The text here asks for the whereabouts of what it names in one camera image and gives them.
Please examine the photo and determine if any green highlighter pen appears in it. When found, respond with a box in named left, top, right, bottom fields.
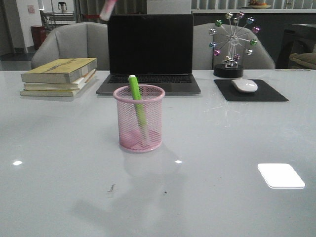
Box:
left=128, top=75, right=149, bottom=145

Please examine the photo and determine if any pink highlighter pen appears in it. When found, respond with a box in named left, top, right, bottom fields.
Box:
left=99, top=0, right=117, bottom=21

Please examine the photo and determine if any pink mesh pen holder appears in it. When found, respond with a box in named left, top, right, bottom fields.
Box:
left=113, top=84, right=165, bottom=153

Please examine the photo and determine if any grey open laptop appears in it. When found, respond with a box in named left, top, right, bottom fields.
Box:
left=96, top=14, right=201, bottom=96

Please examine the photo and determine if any middle cream book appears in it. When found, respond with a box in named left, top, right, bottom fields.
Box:
left=24, top=69, right=96, bottom=90

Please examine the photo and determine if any cream book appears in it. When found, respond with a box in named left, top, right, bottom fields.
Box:
left=24, top=69, right=96, bottom=90
left=20, top=82, right=89, bottom=97

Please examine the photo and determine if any right grey armchair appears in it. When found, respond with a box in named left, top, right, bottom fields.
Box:
left=193, top=23, right=275, bottom=70

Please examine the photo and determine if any grey armchair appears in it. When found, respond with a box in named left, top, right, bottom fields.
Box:
left=193, top=23, right=275, bottom=70
left=31, top=22, right=110, bottom=71

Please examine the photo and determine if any white computer mouse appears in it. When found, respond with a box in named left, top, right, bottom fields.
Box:
left=232, top=79, right=258, bottom=93

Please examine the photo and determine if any top yellow book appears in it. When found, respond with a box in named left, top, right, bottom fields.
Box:
left=21, top=58, right=97, bottom=83

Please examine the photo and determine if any left grey armchair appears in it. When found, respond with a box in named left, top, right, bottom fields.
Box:
left=31, top=22, right=110, bottom=71

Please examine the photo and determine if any black mouse pad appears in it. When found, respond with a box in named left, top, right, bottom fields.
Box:
left=214, top=79, right=289, bottom=102

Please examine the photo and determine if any ferris wheel desk toy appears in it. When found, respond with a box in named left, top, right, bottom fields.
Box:
left=209, top=11, right=258, bottom=79

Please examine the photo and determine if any bottom cream book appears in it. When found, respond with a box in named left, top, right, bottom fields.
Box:
left=20, top=82, right=89, bottom=97

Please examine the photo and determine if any red trash bin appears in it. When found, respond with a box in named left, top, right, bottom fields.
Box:
left=31, top=26, right=46, bottom=50

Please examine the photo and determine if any fruit bowl on counter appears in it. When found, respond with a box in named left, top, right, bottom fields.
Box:
left=248, top=0, right=271, bottom=9

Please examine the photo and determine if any dark side table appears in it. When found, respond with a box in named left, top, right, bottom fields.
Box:
left=276, top=24, right=316, bottom=69

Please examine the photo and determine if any olive cushion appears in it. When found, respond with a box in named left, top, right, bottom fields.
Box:
left=289, top=52, right=316, bottom=70

